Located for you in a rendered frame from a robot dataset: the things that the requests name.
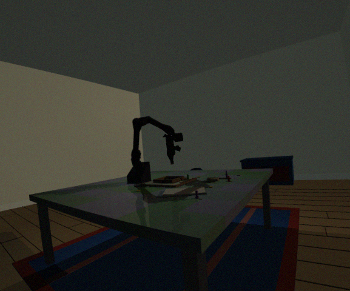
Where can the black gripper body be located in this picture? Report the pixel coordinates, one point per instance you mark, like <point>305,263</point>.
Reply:
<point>169,148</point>

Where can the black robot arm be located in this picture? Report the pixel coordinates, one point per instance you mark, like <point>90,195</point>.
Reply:
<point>137,123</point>

